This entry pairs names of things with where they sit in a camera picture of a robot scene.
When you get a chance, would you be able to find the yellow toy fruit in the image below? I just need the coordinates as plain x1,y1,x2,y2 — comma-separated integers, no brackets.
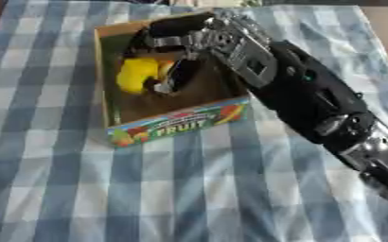
115,56,176,95

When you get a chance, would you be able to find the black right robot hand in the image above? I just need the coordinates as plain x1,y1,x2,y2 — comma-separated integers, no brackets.
126,12,218,95

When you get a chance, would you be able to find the cardboard box with fruit print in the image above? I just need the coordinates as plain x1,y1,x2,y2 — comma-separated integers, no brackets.
93,10,254,148

